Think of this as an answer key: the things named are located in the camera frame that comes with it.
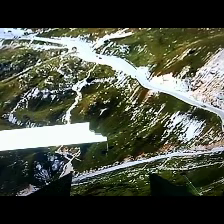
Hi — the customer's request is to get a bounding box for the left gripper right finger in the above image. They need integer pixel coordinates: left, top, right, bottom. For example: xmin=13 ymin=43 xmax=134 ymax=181
xmin=148 ymin=172 xmax=202 ymax=197

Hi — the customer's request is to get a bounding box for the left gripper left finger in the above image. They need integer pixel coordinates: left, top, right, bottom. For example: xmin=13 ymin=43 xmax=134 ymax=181
xmin=30 ymin=172 xmax=73 ymax=197

